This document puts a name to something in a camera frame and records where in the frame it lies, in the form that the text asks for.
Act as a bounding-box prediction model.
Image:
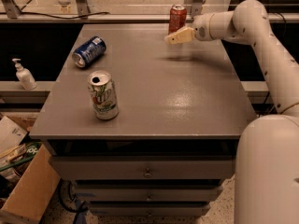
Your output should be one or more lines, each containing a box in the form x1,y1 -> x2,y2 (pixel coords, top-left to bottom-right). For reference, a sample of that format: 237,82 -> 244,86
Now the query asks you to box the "black cable on ledge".
0,10 -> 110,20

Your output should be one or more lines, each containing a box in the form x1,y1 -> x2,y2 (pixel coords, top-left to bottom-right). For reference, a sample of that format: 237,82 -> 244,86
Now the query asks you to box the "top drawer knob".
143,168 -> 152,178

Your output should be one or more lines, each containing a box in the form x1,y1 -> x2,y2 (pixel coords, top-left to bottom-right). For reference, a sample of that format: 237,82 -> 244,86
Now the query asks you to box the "red coke can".
168,5 -> 187,34

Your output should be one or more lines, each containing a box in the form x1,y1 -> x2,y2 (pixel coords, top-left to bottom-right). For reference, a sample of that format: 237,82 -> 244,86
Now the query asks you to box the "grey drawer cabinet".
31,24 -> 255,217

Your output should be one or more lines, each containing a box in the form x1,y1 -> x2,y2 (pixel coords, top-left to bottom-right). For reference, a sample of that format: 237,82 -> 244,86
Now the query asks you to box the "brown cardboard box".
0,115 -> 61,224

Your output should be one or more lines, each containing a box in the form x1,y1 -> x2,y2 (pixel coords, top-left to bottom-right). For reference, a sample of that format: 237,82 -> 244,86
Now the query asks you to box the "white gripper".
164,13 -> 214,45

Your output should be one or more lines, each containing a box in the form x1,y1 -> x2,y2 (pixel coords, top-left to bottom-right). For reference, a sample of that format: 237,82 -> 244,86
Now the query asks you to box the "white green 7up can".
88,70 -> 119,120

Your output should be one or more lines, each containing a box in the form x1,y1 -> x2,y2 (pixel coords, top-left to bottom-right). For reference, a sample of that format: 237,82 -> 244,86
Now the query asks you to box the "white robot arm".
164,0 -> 299,224

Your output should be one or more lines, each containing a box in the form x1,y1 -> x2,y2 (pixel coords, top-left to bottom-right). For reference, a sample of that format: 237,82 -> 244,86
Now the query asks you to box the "white pump soap bottle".
12,58 -> 37,90

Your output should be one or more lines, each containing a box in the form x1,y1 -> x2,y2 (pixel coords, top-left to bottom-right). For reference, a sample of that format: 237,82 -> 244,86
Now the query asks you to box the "blue pepsi can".
72,36 -> 107,68

